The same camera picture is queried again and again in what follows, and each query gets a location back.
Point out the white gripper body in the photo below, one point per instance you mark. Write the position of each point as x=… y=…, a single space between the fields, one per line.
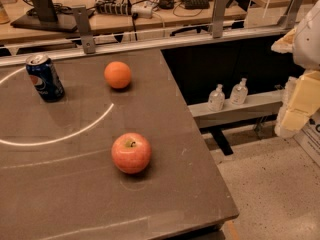
x=309 y=40

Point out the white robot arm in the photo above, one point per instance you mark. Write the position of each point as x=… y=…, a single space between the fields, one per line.
x=303 y=41

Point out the red apple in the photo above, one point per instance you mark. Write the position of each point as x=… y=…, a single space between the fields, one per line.
x=131 y=153

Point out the white low shelf beam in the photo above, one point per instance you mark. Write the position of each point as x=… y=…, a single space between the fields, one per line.
x=256 y=105

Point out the white paper sign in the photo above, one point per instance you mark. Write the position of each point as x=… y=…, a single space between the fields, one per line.
x=309 y=138

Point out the right clear sanitizer bottle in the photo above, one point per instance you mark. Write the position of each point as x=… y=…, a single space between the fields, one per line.
x=239 y=92

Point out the clear sanitizer bottle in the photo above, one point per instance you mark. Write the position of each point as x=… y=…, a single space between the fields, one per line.
x=239 y=92
x=216 y=99

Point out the left clear sanitizer bottle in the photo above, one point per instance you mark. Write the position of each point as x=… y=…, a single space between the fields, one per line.
x=216 y=99

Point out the black keyboard device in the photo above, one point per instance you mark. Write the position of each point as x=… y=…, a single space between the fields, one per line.
x=196 y=4

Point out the white power adapter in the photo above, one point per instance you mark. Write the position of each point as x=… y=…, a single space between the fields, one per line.
x=142 y=11

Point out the orange fruit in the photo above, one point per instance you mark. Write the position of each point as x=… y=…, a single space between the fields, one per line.
x=117 y=74

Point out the black power strip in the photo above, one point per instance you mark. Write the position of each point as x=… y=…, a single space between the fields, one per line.
x=112 y=8

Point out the blue Pepsi can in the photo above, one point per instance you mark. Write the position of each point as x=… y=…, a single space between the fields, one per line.
x=44 y=77

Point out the black monitor stand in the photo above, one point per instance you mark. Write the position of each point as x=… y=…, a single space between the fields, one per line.
x=46 y=18

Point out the right metal bracket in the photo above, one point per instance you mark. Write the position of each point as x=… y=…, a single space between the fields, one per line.
x=288 y=19

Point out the metal bracket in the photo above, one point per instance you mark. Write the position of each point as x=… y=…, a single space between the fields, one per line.
x=218 y=18
x=82 y=20
x=288 y=19

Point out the middle metal bracket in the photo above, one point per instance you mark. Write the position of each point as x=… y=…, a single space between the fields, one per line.
x=218 y=18

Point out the left metal bracket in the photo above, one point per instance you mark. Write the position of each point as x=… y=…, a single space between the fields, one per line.
x=82 y=20

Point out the metal rail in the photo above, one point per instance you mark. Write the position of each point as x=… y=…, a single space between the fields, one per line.
x=172 y=42

